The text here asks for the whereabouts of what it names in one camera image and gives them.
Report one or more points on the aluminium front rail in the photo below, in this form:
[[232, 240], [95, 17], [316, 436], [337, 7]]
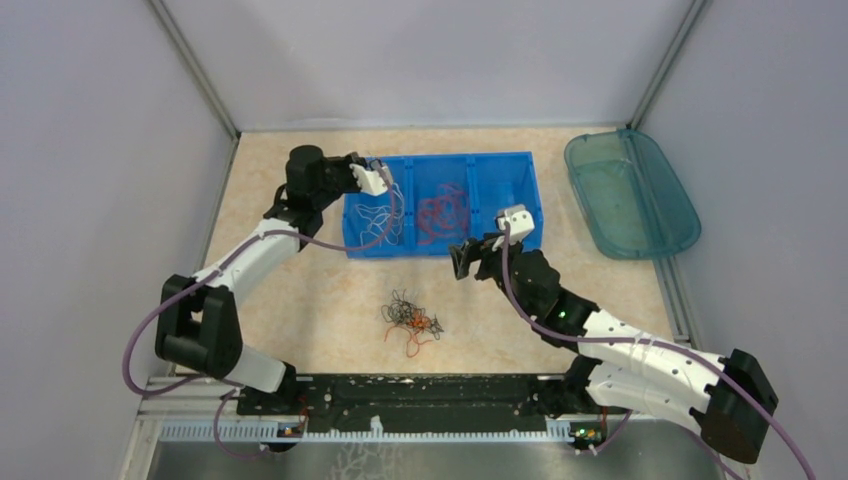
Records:
[[207, 411]]

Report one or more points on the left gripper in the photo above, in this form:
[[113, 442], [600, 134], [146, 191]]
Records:
[[344, 162]]

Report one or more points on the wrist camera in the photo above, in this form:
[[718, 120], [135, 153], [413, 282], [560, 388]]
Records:
[[373, 178], [516, 222]]

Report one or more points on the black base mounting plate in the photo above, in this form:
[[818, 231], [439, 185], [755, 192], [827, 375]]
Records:
[[419, 404]]

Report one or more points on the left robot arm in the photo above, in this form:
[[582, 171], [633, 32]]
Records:
[[197, 322]]

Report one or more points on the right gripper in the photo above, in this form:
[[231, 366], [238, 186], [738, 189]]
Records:
[[473, 251]]

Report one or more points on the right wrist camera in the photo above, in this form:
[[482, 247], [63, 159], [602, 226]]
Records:
[[516, 222]]

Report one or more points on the blue three-compartment bin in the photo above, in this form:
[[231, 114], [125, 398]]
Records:
[[442, 199]]

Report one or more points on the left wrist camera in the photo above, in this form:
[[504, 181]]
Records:
[[373, 178]]

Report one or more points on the teal transparent plastic lid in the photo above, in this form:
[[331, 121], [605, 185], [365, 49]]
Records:
[[632, 201]]

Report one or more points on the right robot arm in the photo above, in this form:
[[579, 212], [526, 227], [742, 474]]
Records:
[[636, 351]]

